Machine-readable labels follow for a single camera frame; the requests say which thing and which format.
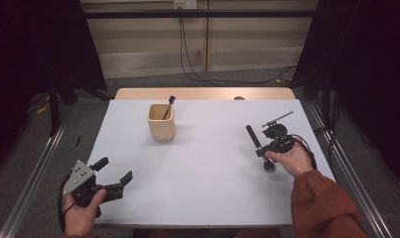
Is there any aluminium rail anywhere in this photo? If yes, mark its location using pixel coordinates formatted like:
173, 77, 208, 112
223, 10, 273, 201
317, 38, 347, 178
0, 98, 76, 238
306, 98, 394, 238

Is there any person's right hand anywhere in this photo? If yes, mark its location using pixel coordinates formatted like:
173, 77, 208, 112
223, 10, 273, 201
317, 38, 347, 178
265, 142, 314, 179

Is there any cream square cup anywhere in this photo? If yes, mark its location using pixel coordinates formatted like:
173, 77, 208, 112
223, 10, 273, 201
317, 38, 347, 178
147, 103, 177, 143

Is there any black curtain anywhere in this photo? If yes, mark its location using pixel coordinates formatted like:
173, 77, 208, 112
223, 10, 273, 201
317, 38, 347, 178
291, 0, 400, 189
0, 0, 107, 179

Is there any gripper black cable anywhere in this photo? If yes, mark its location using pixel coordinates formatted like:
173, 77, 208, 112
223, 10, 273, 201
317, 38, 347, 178
57, 173, 76, 232
286, 133, 318, 172

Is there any thin black small brush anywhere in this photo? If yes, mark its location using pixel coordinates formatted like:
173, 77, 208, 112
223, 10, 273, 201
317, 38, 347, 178
162, 95, 177, 121

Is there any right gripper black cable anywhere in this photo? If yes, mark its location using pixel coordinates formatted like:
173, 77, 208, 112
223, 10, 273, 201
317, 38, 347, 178
286, 133, 318, 172

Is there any black metal stand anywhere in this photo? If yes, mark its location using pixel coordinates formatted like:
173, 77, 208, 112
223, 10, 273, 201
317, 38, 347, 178
321, 75, 333, 127
48, 82, 62, 137

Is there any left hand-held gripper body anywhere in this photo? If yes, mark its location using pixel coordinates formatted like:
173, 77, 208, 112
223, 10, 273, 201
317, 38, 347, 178
62, 160, 126, 209

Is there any large black makeup brush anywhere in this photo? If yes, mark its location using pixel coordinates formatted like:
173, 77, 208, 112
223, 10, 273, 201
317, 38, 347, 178
245, 124, 277, 174

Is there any person's left hand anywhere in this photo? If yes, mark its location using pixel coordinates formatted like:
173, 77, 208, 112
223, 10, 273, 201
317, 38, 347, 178
62, 187, 107, 236

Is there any wooden table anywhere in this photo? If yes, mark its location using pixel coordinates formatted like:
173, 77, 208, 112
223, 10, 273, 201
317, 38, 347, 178
114, 86, 297, 101

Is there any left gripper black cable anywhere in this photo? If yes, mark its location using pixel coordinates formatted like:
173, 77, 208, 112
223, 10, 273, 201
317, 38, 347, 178
57, 173, 76, 232

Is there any white wall socket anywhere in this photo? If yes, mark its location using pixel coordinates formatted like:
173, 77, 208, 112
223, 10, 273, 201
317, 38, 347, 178
173, 0, 198, 10

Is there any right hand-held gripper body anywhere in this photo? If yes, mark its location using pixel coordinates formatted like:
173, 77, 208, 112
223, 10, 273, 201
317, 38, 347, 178
261, 111, 298, 155

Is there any white table sheet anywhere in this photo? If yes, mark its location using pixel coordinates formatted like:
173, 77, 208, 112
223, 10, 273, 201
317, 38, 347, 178
82, 98, 336, 228

